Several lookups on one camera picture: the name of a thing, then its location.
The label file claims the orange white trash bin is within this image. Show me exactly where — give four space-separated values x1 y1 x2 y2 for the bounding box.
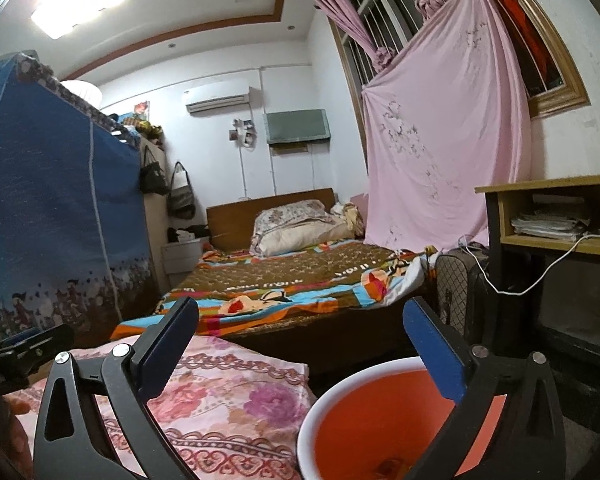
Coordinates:
296 355 512 480

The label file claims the left hand orange glove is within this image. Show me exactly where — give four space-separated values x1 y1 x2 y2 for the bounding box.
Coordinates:
4 394 33 479

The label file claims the blue fabric wardrobe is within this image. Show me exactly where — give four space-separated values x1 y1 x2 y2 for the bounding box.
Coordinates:
0 53 159 347

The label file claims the white nightstand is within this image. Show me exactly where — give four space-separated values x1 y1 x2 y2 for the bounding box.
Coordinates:
161 237 209 274

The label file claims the black quilted suitcase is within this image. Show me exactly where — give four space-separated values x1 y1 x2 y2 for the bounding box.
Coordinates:
436 242 492 344

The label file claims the grey hanging handbag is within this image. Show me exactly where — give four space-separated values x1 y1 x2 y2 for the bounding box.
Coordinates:
166 162 197 220

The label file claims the black hanging handbag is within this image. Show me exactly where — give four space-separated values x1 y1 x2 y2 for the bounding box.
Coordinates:
138 145 169 196

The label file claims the brown colourful bed blanket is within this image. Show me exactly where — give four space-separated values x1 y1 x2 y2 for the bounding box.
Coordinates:
110 240 436 340

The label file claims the wooden headboard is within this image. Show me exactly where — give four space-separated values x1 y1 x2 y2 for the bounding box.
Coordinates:
206 188 336 252

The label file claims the wooden desk shelf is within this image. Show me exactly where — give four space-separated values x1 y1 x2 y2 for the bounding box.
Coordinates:
476 174 600 256

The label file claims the stack of papers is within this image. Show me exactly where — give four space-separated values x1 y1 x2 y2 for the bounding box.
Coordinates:
510 214 590 242

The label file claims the floral pillow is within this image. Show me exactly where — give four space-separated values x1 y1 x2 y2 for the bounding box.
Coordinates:
249 200 365 257

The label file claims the white air conditioner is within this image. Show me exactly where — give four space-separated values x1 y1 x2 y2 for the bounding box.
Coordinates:
183 81 250 115

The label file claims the pink curtain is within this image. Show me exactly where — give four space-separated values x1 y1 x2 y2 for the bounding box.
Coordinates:
315 0 531 250

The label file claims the white cable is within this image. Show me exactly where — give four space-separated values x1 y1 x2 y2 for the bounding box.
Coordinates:
456 231 600 297

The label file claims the green wall box cover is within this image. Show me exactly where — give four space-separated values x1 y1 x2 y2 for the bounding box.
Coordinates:
265 110 330 145

